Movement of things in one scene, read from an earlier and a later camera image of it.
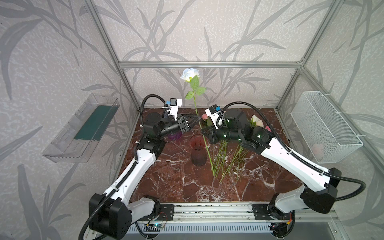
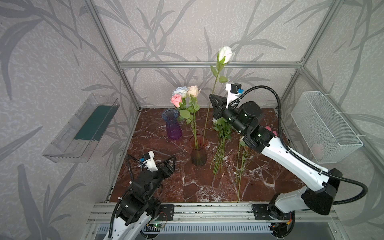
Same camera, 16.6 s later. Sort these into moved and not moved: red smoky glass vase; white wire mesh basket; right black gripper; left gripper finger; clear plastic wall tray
Moved: right black gripper; left gripper finger
Not moved: white wire mesh basket; red smoky glass vase; clear plastic wall tray
